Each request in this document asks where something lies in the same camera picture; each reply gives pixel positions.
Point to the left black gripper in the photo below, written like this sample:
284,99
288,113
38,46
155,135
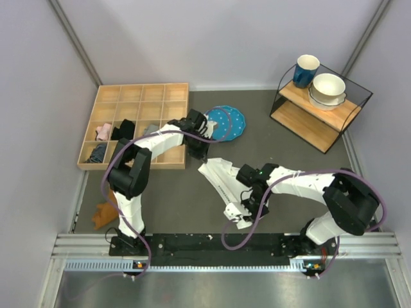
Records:
201,153

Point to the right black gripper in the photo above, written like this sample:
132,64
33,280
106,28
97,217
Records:
254,213

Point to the white underwear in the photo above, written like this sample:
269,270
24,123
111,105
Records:
221,176

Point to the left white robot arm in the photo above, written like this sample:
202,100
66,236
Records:
131,162

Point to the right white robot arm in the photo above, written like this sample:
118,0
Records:
351,201

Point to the grey rolled underwear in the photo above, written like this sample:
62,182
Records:
150,129

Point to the black rolled underwear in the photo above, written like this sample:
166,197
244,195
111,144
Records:
123,130

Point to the pink rolled underwear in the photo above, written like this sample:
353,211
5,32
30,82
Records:
103,132

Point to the denim blue rolled underwear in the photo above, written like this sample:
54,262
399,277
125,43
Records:
97,155

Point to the blue dotted plate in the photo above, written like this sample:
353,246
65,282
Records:
229,122

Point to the wooden compartment organizer box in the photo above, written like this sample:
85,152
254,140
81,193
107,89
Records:
130,108

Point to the white scalloped dish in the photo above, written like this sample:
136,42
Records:
322,103

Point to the orange brown cloth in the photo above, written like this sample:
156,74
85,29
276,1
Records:
105,214

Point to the white bowl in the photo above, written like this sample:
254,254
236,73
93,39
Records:
329,85

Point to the blue mug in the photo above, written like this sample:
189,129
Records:
305,70

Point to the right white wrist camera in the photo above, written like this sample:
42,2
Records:
239,215

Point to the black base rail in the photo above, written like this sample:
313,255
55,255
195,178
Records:
206,250

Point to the black wire wooden shelf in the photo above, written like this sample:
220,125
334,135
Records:
321,127

